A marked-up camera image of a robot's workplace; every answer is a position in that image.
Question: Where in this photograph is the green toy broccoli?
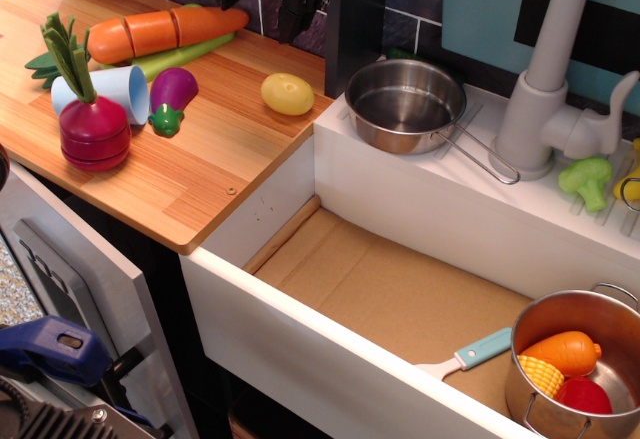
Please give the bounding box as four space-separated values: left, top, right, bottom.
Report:
558 157 613 212

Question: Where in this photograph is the small steel saucepan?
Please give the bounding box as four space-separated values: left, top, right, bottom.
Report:
344 59 521 185

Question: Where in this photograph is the grey toy faucet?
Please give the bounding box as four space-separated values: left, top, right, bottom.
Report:
489 0 639 184

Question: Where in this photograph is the red toy tomato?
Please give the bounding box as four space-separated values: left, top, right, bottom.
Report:
555 377 613 414

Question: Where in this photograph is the purple toy eggplant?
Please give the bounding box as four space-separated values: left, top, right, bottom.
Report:
148 67 199 138

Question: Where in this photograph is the grey oven door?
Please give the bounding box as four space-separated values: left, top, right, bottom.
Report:
1 162 198 438

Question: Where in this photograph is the steel pot with handles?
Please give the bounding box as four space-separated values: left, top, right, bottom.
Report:
505 290 639 438

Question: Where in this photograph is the teal handled white spatula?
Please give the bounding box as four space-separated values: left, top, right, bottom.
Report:
415 327 512 381

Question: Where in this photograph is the orange wooden toy carrot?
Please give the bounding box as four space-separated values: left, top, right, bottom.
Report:
86 6 250 64

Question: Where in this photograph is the orange plastic toy carrot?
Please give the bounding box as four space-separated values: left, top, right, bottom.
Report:
520 331 603 377

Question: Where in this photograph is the light blue plastic cup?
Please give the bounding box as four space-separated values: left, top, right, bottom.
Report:
50 65 150 126

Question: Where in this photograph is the green toy celery stick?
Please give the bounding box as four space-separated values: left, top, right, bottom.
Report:
98 31 237 81

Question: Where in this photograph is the white toy sink basin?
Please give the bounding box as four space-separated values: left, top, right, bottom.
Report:
181 99 639 438

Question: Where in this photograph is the yellow toy pepper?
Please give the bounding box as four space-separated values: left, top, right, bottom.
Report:
613 138 640 213

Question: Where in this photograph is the blue clamp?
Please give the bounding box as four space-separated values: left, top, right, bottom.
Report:
1 315 111 386

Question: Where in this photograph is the yellow toy potato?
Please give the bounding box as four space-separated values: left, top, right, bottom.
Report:
260 73 315 116

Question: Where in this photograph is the yellow toy corn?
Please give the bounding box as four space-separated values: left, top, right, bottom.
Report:
517 355 565 399

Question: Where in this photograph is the red wooden toy radish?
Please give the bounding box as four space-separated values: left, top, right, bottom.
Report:
40 12 131 172

